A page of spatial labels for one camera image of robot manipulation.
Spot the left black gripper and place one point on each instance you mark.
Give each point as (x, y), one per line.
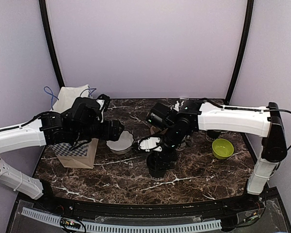
(115, 134)

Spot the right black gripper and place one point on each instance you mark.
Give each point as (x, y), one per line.
(171, 156)

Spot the checkered paper takeout bag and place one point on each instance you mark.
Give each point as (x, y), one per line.
(84, 156)

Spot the black paper coffee cup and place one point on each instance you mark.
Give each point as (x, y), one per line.
(212, 135)

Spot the brown cardboard cup carrier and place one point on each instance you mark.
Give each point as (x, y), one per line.
(155, 131)

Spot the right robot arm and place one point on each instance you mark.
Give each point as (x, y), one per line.
(189, 116)

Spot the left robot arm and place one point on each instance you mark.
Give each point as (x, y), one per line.
(77, 126)

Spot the white scalloped bowl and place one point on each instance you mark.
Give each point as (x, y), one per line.
(122, 145)

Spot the lime green bowl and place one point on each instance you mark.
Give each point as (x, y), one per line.
(222, 149)

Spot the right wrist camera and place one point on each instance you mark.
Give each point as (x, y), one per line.
(150, 144)

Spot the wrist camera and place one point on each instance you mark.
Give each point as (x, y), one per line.
(104, 101)
(150, 144)

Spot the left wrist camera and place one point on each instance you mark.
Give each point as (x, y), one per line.
(104, 101)

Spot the white slotted cable duct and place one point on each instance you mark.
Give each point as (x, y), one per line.
(121, 226)

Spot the black left frame post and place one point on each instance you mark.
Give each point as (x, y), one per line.
(50, 43)

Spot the black frame post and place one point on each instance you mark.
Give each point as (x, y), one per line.
(50, 43)
(241, 50)

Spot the black right frame post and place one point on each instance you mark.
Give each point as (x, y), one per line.
(241, 50)

